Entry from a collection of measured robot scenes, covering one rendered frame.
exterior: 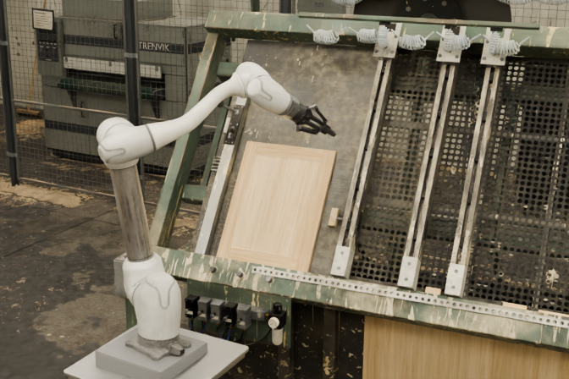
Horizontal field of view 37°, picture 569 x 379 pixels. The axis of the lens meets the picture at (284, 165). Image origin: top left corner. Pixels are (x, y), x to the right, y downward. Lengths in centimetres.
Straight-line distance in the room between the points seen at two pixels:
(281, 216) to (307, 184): 19
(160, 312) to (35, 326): 231
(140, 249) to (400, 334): 123
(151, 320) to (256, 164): 106
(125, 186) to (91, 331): 217
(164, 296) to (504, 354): 145
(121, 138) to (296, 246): 107
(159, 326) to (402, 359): 120
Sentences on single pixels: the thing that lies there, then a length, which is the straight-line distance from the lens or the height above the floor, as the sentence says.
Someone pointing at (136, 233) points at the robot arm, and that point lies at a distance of 327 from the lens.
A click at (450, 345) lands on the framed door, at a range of 378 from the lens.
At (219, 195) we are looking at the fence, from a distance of 390.
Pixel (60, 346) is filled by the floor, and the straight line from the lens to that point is 513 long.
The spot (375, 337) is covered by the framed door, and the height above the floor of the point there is 57.
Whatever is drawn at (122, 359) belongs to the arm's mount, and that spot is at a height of 81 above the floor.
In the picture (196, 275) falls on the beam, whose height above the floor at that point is 83.
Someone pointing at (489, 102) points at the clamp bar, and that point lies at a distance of 371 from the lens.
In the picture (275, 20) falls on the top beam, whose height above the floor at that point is 188.
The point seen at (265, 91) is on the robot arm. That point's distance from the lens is 310.
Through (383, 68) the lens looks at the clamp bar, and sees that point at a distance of 387.
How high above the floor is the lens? 232
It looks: 16 degrees down
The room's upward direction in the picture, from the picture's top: straight up
